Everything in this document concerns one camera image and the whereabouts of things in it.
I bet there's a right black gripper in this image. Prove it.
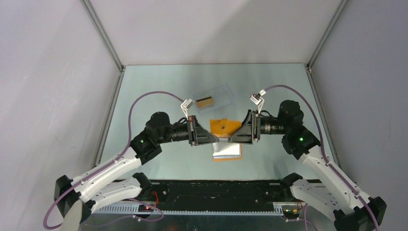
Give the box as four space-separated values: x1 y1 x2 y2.
228 109 289 144

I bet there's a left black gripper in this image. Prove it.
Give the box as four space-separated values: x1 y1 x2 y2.
157 115 218 145

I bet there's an orange card holder wallet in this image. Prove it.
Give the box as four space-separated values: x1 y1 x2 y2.
209 118 242 162

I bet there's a gold credit card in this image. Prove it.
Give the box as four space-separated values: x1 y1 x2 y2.
196 96 215 109

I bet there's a clear plastic card box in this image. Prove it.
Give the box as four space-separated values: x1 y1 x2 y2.
192 84 234 115

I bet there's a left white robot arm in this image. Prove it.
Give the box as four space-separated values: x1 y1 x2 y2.
54 112 219 222

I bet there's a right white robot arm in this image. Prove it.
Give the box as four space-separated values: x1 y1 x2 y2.
228 100 387 231

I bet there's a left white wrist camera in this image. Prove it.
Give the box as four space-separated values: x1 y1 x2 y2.
180 98 194 118

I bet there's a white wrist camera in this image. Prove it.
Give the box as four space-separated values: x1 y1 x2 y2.
249 90 266 113
180 98 194 118

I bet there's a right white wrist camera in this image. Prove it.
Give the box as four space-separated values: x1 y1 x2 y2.
249 90 266 113

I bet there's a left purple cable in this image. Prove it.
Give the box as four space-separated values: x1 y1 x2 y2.
43 91 186 230

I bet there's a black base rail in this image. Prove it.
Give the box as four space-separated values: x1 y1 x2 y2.
136 180 297 211

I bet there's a right aluminium frame post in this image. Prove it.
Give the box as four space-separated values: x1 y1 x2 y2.
305 0 350 164

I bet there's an aluminium frame post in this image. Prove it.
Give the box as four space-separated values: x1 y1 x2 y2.
80 0 125 166
305 0 350 164

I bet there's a grey slotted cable duct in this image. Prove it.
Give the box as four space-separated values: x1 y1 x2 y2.
94 203 283 216

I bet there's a left aluminium frame post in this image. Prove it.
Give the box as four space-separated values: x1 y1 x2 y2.
80 0 125 166

